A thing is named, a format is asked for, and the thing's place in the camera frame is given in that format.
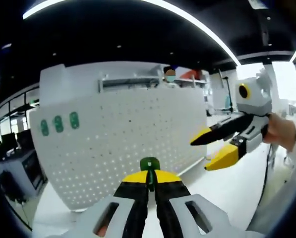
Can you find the grey cabinet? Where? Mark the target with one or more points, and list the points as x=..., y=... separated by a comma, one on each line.
x=26, y=168

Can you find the black monitor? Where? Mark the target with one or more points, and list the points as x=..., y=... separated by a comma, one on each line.
x=9, y=140

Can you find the person's grey clothing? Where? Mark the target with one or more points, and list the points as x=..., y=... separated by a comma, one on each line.
x=274, y=210

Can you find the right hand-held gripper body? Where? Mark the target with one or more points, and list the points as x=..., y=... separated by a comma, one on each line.
x=256, y=96

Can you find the person's right hand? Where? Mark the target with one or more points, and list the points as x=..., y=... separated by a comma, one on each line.
x=279, y=131

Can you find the red blue banner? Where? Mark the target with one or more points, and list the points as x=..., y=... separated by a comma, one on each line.
x=195, y=74

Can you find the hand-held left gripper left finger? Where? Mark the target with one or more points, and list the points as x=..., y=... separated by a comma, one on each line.
x=100, y=215

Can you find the black kick scooter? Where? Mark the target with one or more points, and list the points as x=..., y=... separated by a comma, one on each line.
x=226, y=94

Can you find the white desk partition panel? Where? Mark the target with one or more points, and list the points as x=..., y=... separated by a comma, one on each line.
x=53, y=81

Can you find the small green peg piece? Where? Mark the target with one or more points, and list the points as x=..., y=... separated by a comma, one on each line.
x=57, y=124

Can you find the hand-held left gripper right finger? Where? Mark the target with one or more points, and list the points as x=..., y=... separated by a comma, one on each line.
x=199, y=215

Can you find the white perforated mounting plate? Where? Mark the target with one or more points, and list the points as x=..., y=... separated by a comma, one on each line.
x=128, y=129

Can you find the curved ceiling light strip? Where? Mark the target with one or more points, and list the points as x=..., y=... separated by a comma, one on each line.
x=212, y=32

